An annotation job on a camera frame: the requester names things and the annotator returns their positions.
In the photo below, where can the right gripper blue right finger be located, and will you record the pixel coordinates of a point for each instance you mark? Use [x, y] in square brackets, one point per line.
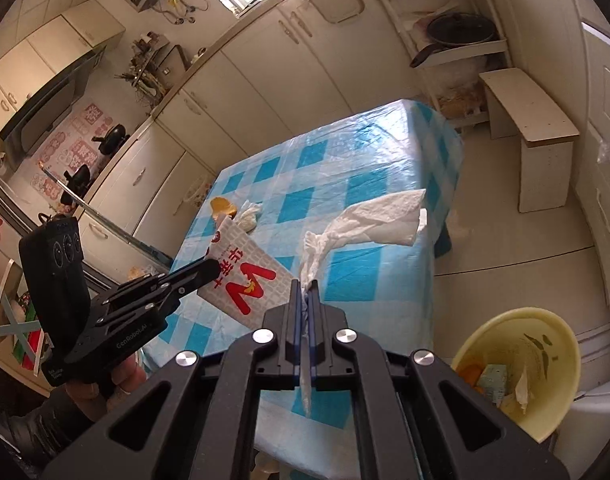
[316, 333]

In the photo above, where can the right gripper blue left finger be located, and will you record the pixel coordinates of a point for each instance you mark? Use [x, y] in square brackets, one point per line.
[293, 332]

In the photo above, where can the red white paper food bag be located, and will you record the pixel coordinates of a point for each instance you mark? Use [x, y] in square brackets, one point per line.
[250, 282]

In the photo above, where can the small orange peel piece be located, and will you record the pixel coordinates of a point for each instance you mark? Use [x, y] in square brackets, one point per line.
[221, 208]

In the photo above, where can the white tissue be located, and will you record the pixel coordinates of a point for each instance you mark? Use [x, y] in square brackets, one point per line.
[365, 229]
[246, 218]

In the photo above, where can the yellow plastic trash bucket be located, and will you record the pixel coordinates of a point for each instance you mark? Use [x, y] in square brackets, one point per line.
[542, 359]

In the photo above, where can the white lower kitchen cabinets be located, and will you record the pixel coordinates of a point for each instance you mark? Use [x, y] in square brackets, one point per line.
[290, 71]

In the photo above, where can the left hand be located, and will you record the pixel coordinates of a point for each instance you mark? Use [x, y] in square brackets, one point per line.
[96, 400]

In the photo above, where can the floral patterned waste bin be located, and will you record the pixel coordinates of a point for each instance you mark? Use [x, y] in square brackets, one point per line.
[198, 190]

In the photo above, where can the black wok on stove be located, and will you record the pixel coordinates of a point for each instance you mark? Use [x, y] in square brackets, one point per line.
[112, 141]

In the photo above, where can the black range hood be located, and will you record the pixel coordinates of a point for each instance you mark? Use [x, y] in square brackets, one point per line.
[39, 97]

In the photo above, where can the utensil rack on counter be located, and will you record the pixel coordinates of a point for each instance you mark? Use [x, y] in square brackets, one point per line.
[155, 67]

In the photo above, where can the white wooden stool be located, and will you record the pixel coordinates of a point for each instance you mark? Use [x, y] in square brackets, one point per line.
[535, 129]

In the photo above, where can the black frying pan with lid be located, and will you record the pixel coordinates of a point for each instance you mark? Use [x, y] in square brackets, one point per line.
[455, 30]

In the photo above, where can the white storage shelf rack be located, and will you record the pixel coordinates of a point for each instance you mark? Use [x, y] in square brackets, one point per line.
[450, 79]

